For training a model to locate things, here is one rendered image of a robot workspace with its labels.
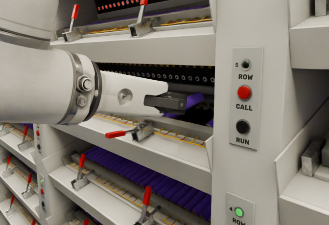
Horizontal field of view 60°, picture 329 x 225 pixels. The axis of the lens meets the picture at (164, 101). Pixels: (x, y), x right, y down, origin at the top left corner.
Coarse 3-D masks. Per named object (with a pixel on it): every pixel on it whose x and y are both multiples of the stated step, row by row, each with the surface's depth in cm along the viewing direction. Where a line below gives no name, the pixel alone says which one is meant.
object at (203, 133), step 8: (112, 120) 63; (120, 120) 62; (128, 120) 60; (136, 120) 59; (152, 120) 55; (160, 120) 54; (168, 120) 53; (176, 120) 52; (160, 128) 54; (168, 128) 53; (176, 128) 51; (184, 128) 49; (192, 128) 48; (200, 128) 48; (208, 128) 47; (168, 136) 51; (192, 136) 49; (200, 136) 47; (208, 136) 46
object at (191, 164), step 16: (64, 128) 76; (80, 128) 68; (96, 128) 63; (112, 128) 62; (128, 128) 60; (96, 144) 65; (112, 144) 59; (128, 144) 54; (144, 144) 52; (160, 144) 50; (176, 144) 49; (192, 144) 48; (208, 144) 39; (144, 160) 52; (160, 160) 48; (176, 160) 45; (192, 160) 44; (208, 160) 39; (176, 176) 47; (192, 176) 44; (208, 176) 41; (208, 192) 43
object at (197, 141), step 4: (108, 116) 66; (116, 120) 64; (124, 120) 62; (128, 124) 61; (132, 124) 60; (156, 128) 55; (156, 132) 55; (160, 132) 54; (164, 132) 53; (172, 136) 52; (176, 136) 51; (180, 136) 50; (184, 136) 50; (188, 140) 49; (196, 140) 48; (200, 140) 47; (200, 144) 47; (204, 144) 46
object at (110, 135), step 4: (136, 124) 53; (140, 128) 53; (112, 132) 50; (116, 132) 50; (120, 132) 50; (124, 132) 50; (128, 132) 51; (132, 132) 52; (108, 136) 48; (112, 136) 49; (116, 136) 49
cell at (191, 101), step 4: (196, 92) 49; (200, 92) 49; (188, 96) 48; (192, 96) 48; (196, 96) 48; (200, 96) 49; (188, 100) 47; (192, 100) 47; (196, 100) 48; (200, 100) 49; (188, 104) 47; (192, 104) 48
